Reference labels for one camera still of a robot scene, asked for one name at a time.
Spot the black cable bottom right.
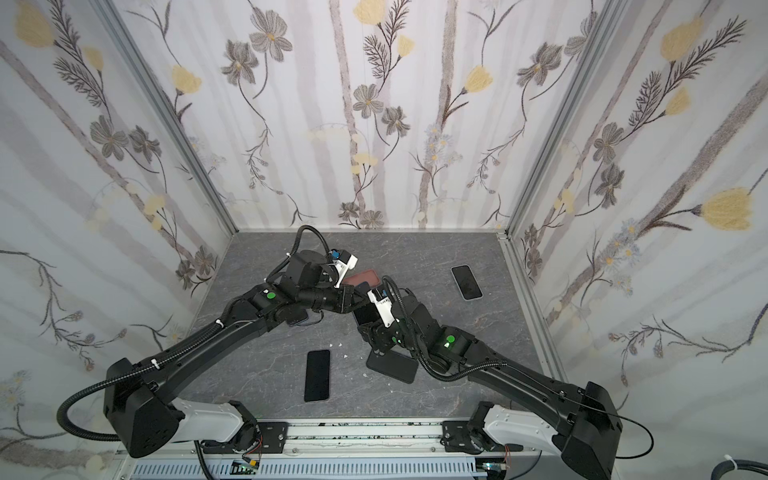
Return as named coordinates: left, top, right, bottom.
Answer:
left=710, top=454, right=768, bottom=480

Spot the left corner aluminium post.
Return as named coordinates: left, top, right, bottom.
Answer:
left=89, top=0, right=239, bottom=236

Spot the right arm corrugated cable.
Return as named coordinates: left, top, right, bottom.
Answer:
left=382, top=275, right=511, bottom=383

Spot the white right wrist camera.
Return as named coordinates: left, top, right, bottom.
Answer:
left=367, top=287, right=396, bottom=328

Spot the blue-edged phone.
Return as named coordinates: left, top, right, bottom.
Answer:
left=353, top=303, right=380, bottom=327

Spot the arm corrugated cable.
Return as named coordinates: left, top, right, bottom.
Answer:
left=56, top=320, right=241, bottom=443
left=382, top=275, right=511, bottom=383

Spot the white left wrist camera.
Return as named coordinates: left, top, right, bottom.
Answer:
left=331, top=249, right=358, bottom=276

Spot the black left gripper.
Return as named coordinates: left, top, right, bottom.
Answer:
left=296, top=282, right=372, bottom=315

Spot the corner aluminium post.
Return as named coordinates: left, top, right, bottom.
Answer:
left=504, top=1, right=628, bottom=236
left=89, top=0, right=239, bottom=236

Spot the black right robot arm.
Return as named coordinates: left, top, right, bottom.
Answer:
left=353, top=295, right=623, bottom=479

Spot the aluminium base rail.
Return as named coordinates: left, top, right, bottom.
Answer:
left=104, top=405, right=586, bottom=479

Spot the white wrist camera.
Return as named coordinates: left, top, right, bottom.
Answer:
left=331, top=249, right=358, bottom=276
left=367, top=287, right=396, bottom=328

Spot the large black phone case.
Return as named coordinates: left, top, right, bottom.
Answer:
left=366, top=351, right=419, bottom=384

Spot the pink phone case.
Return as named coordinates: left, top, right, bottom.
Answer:
left=342, top=269, right=381, bottom=288

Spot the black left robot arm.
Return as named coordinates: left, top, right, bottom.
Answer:
left=104, top=250, right=361, bottom=458

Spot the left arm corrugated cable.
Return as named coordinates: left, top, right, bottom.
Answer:
left=56, top=320, right=241, bottom=443

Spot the purple-edged phone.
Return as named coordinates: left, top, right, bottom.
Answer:
left=451, top=265, right=483, bottom=301
left=303, top=349, right=331, bottom=403

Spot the white slotted cable duct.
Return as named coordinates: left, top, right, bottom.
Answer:
left=128, top=458, right=490, bottom=480

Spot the right corner aluminium post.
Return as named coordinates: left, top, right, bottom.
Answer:
left=504, top=1, right=628, bottom=236

